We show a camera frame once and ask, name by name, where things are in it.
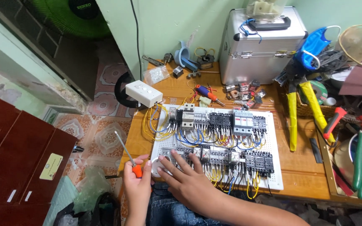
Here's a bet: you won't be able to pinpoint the person's left hand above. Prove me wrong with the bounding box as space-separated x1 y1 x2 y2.
123 155 153 207

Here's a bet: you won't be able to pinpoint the person's right hand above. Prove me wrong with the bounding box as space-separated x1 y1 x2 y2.
157 150 224 218

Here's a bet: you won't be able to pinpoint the white round socket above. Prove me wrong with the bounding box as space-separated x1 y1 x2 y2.
151 156 173 178

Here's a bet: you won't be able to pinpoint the orange handled screwdriver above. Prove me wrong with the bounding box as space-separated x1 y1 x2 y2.
114 131 144 179

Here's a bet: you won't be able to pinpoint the person's blue jeans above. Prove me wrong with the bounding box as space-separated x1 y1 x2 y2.
146 181 235 226

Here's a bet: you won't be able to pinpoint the heap of plastic bags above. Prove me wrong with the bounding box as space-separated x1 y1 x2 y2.
52 166 122 226

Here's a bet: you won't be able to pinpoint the white circuit breaker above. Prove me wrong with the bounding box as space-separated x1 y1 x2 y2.
181 103 196 131

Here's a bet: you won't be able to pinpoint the grey triple fuse holder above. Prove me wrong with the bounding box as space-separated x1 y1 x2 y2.
233 109 254 137

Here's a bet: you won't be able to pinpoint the white perforated wiring board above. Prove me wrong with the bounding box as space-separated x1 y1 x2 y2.
150 103 284 191

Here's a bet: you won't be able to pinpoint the pale yellow cabinet sticker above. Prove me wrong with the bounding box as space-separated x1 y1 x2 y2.
39 153 63 181

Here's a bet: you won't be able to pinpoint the blue and orange screwdriver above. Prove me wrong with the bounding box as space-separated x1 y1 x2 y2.
195 84 226 107

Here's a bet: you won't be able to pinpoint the heap of loose relays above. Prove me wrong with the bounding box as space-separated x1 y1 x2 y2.
224 80 267 109

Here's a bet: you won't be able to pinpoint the clear bag of white parts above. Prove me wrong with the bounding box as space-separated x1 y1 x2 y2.
143 65 171 86

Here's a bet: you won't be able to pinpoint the dark red wooden cabinet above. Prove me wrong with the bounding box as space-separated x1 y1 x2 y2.
0 89 80 226

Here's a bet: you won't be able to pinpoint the small copper wound transformer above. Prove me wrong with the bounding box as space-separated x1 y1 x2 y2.
196 53 216 70

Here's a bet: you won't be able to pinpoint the black flat strip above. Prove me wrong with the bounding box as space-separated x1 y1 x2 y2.
309 137 324 164

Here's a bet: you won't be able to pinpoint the pale blue plastic funnel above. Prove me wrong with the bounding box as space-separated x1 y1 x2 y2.
173 40 199 72

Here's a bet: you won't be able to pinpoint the wooden tray of tools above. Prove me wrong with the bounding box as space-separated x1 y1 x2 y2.
317 131 362 208

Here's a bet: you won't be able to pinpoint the woven wicker basket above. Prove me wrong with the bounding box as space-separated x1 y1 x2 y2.
295 90 339 119

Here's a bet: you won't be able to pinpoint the aluminium tool case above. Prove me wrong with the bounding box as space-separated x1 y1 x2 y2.
219 6 308 85

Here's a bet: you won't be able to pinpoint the dark metal door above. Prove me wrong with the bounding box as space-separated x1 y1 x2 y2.
0 0 100 102

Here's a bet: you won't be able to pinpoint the green electric fan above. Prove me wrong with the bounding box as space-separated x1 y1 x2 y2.
31 0 112 39

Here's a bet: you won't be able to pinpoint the blue face mask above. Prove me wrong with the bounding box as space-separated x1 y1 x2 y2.
293 25 342 71

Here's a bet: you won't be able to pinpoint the white plastic part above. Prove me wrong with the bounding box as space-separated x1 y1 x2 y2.
246 0 288 21

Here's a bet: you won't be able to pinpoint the clear plastic jar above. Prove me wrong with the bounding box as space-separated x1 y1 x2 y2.
338 24 362 67

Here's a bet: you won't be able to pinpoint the white switch box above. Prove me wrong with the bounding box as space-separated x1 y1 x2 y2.
125 80 163 108

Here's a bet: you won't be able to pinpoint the black coiled hose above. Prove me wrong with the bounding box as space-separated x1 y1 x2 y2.
114 71 138 109

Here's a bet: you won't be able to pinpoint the yellow handled crimping pliers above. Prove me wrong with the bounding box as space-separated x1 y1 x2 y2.
286 63 336 152

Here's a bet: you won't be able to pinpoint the grey metal bracket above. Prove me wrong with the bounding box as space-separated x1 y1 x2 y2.
141 55 164 67

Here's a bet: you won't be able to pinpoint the black wall cable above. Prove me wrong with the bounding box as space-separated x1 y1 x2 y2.
130 0 142 81

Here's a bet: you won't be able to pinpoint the red handled pliers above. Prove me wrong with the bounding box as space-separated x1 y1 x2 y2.
323 107 362 156

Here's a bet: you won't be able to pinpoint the blue cord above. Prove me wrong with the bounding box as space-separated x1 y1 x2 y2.
238 18 264 43

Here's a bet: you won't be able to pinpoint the bundle of grey cables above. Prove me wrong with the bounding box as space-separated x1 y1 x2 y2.
312 50 349 75

